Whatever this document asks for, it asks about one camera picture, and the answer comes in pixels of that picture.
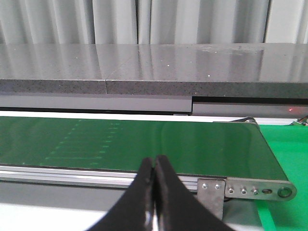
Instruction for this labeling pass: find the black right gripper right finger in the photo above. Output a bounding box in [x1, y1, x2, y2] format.
[154, 155, 232, 231]

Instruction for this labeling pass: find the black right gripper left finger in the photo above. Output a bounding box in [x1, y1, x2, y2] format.
[89, 158, 154, 231]

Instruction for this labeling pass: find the green conveyor belt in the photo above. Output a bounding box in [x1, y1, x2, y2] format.
[0, 116, 287, 180]

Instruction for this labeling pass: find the grey panel under counter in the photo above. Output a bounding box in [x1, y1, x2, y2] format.
[0, 93, 308, 118]

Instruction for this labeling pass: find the bright green mat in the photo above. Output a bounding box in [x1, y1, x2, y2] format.
[256, 125, 308, 231]

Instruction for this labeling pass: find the grey stone counter slab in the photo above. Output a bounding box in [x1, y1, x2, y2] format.
[0, 43, 308, 99]

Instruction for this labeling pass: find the white pleated curtain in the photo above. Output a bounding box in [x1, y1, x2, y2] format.
[0, 0, 308, 44]

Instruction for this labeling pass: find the metal conveyor mounting bracket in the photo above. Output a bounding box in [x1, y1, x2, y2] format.
[197, 179, 226, 220]

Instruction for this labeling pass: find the aluminium conveyor frame rail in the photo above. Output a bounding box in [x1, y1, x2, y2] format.
[0, 165, 297, 201]

